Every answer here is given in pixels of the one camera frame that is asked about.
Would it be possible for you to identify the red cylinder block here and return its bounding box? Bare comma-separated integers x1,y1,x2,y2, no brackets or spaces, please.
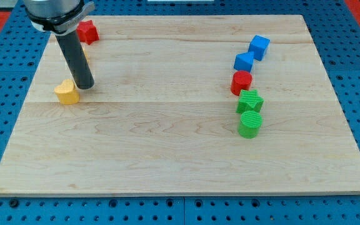
231,70,253,96

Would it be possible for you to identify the blue cube block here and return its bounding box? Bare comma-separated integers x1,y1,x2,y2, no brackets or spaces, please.
248,35,270,61

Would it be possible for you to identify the red star block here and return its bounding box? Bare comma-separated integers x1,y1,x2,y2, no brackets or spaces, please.
76,20,99,45

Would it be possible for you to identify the light wooden board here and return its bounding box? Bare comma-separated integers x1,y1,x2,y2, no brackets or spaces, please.
0,15,360,198

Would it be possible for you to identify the yellow heart block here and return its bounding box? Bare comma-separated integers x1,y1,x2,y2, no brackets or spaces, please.
54,79,80,105

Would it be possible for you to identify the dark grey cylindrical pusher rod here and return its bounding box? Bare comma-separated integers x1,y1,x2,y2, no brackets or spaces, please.
56,31,94,89

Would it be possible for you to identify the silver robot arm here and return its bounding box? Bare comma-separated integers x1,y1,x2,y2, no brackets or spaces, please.
24,0,95,89

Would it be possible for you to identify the green cylinder block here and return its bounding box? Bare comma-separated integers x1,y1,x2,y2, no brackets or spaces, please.
237,111,263,139

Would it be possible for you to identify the green star block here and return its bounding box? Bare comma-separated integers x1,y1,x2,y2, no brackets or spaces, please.
236,89,264,114

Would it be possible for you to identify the blue triangle block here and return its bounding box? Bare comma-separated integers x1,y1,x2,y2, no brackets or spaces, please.
233,52,254,72

